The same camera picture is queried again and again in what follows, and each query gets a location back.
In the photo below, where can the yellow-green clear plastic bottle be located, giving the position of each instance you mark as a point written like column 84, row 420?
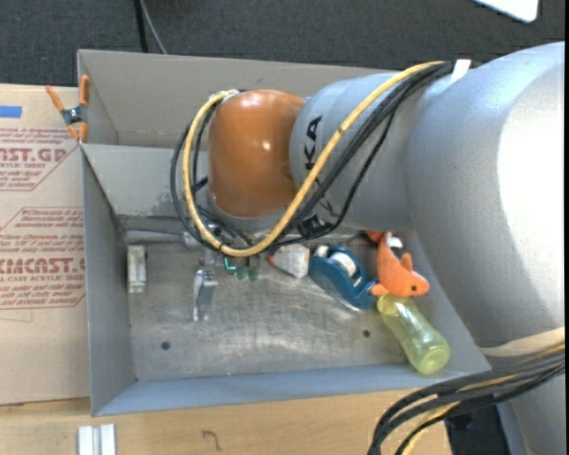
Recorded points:
column 415, row 334

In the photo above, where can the brown cardboard board red print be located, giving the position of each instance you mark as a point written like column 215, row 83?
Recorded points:
column 33, row 339

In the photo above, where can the grey metal bin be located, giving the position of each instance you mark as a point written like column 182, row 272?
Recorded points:
column 265, row 330

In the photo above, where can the blue tape dispenser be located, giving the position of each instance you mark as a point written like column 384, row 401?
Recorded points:
column 336, row 278

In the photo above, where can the white bottle with orange tip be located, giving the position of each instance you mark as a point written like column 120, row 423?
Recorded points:
column 291, row 260

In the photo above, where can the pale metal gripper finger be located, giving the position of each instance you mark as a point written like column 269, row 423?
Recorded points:
column 209, row 294
column 198, row 296

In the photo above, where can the orange toy fish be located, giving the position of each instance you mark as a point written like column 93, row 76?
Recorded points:
column 396, row 273

